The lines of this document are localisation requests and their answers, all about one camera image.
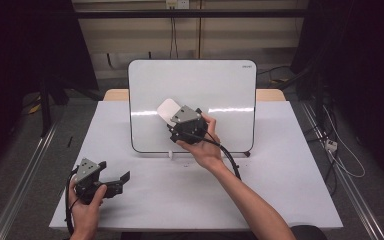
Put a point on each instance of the red and black stand foot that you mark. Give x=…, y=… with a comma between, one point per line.
x=247, y=154

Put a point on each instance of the black curtain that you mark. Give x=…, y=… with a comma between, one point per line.
x=363, y=66
x=20, y=50

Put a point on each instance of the light wooden table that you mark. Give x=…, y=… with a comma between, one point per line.
x=115, y=95

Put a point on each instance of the white power strip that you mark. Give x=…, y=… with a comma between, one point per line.
x=331, y=145

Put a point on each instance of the white whiteboard eraser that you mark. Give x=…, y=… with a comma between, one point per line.
x=167, y=109

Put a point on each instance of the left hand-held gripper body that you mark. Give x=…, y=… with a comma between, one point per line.
x=86, y=180

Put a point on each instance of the small black stick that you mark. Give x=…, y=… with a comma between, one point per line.
x=70, y=141

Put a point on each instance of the black metal stand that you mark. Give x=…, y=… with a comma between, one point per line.
x=45, y=110

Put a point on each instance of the person's dark clothing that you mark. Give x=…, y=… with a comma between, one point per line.
x=306, y=233

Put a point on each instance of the person's right hand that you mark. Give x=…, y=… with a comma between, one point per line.
x=206, y=151

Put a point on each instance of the white whiteboard with black edge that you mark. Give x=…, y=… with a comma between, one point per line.
x=213, y=86

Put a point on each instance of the person's left hand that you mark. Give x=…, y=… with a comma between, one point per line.
x=85, y=216

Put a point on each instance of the metal floor rail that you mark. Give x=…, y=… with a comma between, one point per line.
x=356, y=200
x=23, y=186

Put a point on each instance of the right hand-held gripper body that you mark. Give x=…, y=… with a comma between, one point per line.
x=188, y=128

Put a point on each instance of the white wall socket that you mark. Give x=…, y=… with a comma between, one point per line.
x=176, y=4

